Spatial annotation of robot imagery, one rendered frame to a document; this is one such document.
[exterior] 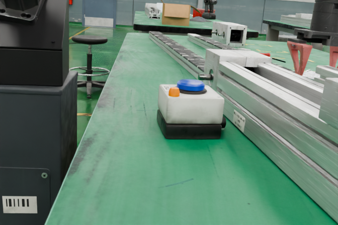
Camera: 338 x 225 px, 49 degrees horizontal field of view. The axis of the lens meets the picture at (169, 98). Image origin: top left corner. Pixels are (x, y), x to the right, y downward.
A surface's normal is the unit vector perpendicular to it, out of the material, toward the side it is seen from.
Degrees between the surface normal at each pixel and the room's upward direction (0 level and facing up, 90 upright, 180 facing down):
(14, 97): 90
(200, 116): 90
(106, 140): 0
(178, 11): 69
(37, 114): 90
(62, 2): 45
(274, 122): 90
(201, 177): 0
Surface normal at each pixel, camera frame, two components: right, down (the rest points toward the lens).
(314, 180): -0.98, -0.02
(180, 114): 0.18, 0.26
